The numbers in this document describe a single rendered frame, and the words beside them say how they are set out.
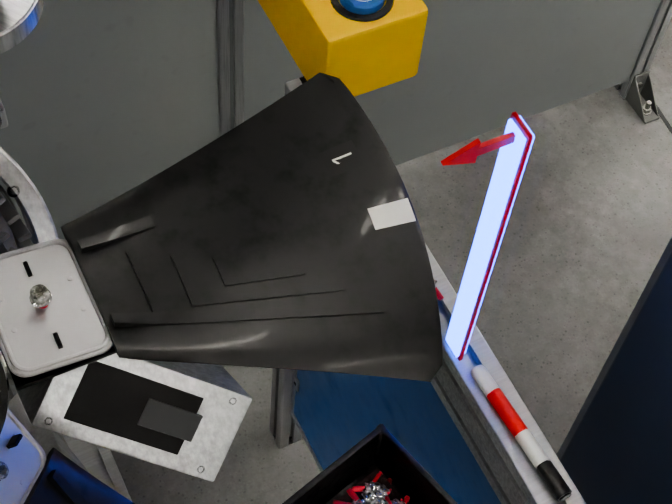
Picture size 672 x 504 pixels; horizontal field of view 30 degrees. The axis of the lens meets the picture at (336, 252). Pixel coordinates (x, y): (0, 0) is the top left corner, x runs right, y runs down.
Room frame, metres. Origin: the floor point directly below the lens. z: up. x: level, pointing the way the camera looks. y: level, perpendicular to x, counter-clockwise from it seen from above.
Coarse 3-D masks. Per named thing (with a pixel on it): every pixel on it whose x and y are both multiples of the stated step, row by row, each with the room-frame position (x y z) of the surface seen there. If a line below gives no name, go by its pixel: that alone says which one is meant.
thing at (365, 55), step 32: (288, 0) 0.79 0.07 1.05; (320, 0) 0.77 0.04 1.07; (416, 0) 0.78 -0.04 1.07; (288, 32) 0.79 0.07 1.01; (320, 32) 0.74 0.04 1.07; (352, 32) 0.74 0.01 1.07; (384, 32) 0.75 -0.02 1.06; (416, 32) 0.77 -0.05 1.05; (320, 64) 0.73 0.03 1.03; (352, 64) 0.74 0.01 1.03; (384, 64) 0.75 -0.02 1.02; (416, 64) 0.77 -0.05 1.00
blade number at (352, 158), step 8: (344, 144) 0.53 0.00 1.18; (352, 144) 0.53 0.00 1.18; (328, 152) 0.52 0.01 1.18; (336, 152) 0.53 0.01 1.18; (344, 152) 0.53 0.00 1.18; (352, 152) 0.53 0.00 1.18; (328, 160) 0.52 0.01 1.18; (336, 160) 0.52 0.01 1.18; (344, 160) 0.52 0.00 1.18; (352, 160) 0.52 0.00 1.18; (360, 160) 0.52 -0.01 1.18; (328, 168) 0.51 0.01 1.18; (336, 168) 0.51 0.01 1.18; (344, 168) 0.52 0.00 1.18; (352, 168) 0.52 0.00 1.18
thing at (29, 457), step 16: (16, 432) 0.33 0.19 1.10; (0, 448) 0.31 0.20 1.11; (16, 448) 0.32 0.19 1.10; (32, 448) 0.32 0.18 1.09; (16, 464) 0.31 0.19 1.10; (32, 464) 0.31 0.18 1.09; (16, 480) 0.30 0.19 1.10; (32, 480) 0.30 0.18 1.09; (0, 496) 0.28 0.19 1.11; (16, 496) 0.29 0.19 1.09
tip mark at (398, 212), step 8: (400, 200) 0.50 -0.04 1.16; (408, 200) 0.51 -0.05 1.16; (368, 208) 0.49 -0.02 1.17; (376, 208) 0.49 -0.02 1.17; (384, 208) 0.49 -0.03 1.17; (392, 208) 0.50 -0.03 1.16; (400, 208) 0.50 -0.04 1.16; (408, 208) 0.50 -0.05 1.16; (376, 216) 0.49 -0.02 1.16; (384, 216) 0.49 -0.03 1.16; (392, 216) 0.49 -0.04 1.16; (400, 216) 0.49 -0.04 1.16; (408, 216) 0.49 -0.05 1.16; (376, 224) 0.48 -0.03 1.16; (384, 224) 0.48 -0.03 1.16; (392, 224) 0.48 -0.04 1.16
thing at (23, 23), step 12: (0, 0) 0.37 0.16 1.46; (12, 0) 0.37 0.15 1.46; (24, 0) 0.37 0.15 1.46; (36, 0) 0.37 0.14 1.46; (0, 12) 0.36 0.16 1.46; (12, 12) 0.36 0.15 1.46; (24, 12) 0.36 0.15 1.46; (36, 12) 0.37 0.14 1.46; (0, 24) 0.36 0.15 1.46; (12, 24) 0.36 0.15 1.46; (24, 24) 0.36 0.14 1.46; (36, 24) 0.37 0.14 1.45; (0, 36) 0.35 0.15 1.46; (12, 36) 0.35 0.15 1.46; (24, 36) 0.36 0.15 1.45; (0, 48) 0.35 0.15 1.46
